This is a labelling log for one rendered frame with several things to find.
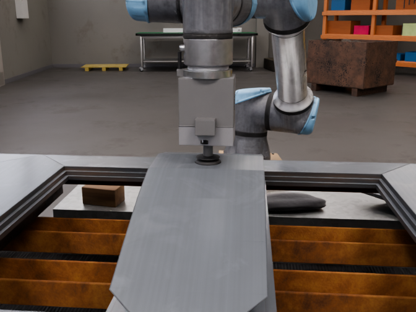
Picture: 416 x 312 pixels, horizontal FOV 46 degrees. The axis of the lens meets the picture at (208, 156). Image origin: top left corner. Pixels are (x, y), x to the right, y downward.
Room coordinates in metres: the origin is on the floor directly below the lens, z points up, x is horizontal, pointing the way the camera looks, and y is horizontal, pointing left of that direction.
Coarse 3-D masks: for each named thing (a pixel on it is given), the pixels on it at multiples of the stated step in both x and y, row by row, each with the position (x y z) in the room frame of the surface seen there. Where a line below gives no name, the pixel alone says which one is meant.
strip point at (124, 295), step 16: (112, 288) 0.49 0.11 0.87; (128, 288) 0.49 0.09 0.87; (128, 304) 0.47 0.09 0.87; (144, 304) 0.47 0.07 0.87; (160, 304) 0.47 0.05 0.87; (176, 304) 0.47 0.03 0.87; (192, 304) 0.47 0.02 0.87; (208, 304) 0.47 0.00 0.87; (224, 304) 0.47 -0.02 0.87; (240, 304) 0.47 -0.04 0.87; (256, 304) 0.47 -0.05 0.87
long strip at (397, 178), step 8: (400, 168) 1.05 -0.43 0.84; (408, 168) 1.05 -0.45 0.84; (384, 176) 0.99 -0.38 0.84; (392, 176) 0.99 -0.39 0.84; (400, 176) 0.99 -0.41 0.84; (408, 176) 0.99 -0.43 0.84; (392, 184) 0.94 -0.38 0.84; (400, 184) 0.94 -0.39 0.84; (408, 184) 0.94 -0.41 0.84; (400, 192) 0.89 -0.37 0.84; (408, 192) 0.89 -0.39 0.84; (408, 200) 0.85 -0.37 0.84
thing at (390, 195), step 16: (64, 176) 1.05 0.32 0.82; (80, 176) 1.05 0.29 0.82; (96, 176) 1.05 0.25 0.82; (112, 176) 1.05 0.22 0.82; (128, 176) 1.05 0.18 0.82; (144, 176) 1.04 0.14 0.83; (272, 176) 1.02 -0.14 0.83; (288, 176) 1.02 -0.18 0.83; (304, 176) 1.02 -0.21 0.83; (320, 176) 1.02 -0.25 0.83; (336, 176) 1.01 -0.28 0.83; (352, 176) 1.01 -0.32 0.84; (368, 176) 1.01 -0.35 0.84; (32, 192) 0.90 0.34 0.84; (48, 192) 0.94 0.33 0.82; (384, 192) 0.94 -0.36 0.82; (16, 208) 0.83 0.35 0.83; (32, 208) 0.86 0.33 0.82; (400, 208) 0.84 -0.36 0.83; (0, 224) 0.76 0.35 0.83; (16, 224) 0.79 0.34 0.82; (272, 272) 0.61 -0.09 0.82; (272, 288) 0.57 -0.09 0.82; (112, 304) 0.52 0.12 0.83; (272, 304) 0.54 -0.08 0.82
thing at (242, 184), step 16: (160, 176) 0.70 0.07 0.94; (176, 176) 0.70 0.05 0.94; (192, 176) 0.69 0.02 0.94; (208, 176) 0.69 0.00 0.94; (224, 176) 0.69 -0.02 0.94; (240, 176) 0.69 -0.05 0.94; (256, 176) 0.69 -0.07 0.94; (144, 192) 0.66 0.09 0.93; (160, 192) 0.66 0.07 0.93; (176, 192) 0.65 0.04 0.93; (192, 192) 0.65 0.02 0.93; (208, 192) 0.65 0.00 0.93; (224, 192) 0.65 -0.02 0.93; (240, 192) 0.65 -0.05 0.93; (256, 192) 0.65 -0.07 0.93
